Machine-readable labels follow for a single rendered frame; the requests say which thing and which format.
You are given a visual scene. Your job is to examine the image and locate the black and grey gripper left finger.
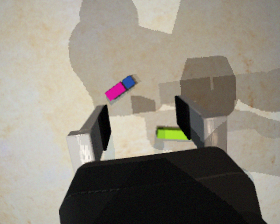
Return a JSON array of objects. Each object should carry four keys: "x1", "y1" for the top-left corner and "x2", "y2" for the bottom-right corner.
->
[{"x1": 66, "y1": 104, "x2": 111, "y2": 174}]

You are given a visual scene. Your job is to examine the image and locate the lime green rectangular bar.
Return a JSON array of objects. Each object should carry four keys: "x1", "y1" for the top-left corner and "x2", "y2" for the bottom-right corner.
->
[{"x1": 157, "y1": 127, "x2": 188, "y2": 140}]

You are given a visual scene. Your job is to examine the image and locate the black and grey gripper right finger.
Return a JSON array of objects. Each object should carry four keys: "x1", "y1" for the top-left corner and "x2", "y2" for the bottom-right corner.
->
[{"x1": 175, "y1": 95, "x2": 227, "y2": 153}]

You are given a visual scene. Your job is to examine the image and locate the small blue cube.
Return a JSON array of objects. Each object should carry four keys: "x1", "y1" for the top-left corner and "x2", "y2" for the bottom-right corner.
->
[{"x1": 122, "y1": 75, "x2": 135, "y2": 89}]

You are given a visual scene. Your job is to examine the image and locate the magenta rectangular block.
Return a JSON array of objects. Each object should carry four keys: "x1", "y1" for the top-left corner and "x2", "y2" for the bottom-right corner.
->
[{"x1": 105, "y1": 81, "x2": 126, "y2": 101}]

